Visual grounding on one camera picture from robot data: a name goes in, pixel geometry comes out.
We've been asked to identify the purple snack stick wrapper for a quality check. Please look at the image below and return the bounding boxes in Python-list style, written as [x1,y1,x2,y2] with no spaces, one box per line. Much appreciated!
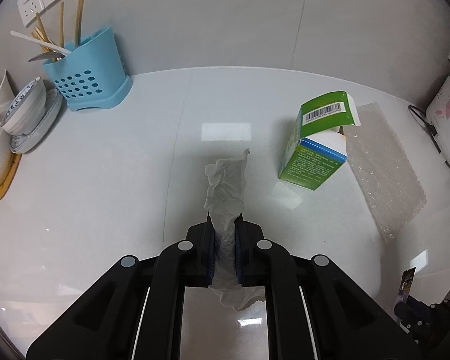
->
[393,267,416,308]

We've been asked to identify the white cup with sticks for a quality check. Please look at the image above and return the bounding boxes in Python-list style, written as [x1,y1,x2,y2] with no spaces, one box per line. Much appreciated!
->
[0,70,15,116]

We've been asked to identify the green white carton box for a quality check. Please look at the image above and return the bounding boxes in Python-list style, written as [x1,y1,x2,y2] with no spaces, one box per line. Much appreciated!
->
[279,91,361,190]

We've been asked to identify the blue utensil holder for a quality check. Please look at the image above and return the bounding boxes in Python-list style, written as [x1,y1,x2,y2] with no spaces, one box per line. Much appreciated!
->
[42,26,132,111]

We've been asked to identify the white wall switch plate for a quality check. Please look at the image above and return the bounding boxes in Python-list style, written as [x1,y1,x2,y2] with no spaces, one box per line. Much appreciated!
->
[17,0,44,27]

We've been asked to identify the blue patterned ceramic bowl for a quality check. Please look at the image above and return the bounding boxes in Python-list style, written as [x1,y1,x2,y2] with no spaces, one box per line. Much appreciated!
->
[0,77,47,136]

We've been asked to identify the wooden chopsticks bundle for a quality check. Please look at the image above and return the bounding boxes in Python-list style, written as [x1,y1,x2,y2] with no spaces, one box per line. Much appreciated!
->
[28,0,85,62]

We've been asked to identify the bubble wrap sheet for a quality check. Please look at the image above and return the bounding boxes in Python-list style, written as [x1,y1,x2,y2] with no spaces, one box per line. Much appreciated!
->
[344,102,427,242]

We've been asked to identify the white plastic spoon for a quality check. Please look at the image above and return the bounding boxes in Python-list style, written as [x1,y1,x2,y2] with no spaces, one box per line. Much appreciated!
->
[9,30,71,55]

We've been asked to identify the wooden cutting board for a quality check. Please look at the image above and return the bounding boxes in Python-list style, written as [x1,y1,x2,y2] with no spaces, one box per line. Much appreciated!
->
[0,154,23,200]

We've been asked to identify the white tissue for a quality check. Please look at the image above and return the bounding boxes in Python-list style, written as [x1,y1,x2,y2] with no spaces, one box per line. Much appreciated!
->
[204,149,265,312]

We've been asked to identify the black power cable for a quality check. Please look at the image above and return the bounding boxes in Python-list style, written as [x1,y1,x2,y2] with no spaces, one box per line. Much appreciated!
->
[408,104,450,172]

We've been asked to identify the grey ceramic plate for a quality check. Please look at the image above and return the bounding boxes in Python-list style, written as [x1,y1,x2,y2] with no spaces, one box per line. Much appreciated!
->
[10,88,64,155]

